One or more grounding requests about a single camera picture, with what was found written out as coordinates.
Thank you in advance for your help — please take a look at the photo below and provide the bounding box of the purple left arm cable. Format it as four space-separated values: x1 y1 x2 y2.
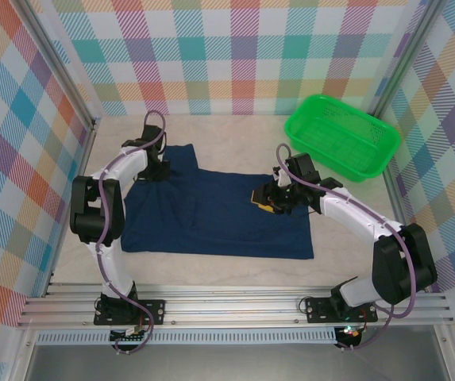
94 110 168 355

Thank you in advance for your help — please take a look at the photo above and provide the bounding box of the white slotted cable duct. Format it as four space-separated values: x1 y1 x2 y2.
36 327 337 345

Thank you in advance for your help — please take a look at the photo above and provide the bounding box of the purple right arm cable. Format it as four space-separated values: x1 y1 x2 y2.
276 143 418 352

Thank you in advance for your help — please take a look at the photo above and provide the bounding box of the grey metal sheet panel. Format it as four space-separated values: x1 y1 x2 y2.
23 343 453 381

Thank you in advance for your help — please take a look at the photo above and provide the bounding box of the navy blue t-shirt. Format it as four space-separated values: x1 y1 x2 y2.
120 143 316 261

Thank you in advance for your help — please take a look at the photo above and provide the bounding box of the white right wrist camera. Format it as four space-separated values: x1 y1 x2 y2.
272 165 291 188

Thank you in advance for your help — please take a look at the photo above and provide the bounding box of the aluminium side rail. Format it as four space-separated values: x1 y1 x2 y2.
380 170 429 293
45 125 98 295

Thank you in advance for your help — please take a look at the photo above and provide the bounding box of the green plastic basket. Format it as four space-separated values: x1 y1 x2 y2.
283 94 402 184

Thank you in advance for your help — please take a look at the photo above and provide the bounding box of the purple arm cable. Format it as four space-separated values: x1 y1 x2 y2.
276 143 418 352
94 110 168 355

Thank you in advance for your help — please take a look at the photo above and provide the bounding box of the aluminium frame post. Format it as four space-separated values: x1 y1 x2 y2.
368 0 447 117
11 0 100 133

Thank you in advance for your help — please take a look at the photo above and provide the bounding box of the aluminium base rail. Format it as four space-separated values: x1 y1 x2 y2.
17 281 454 329

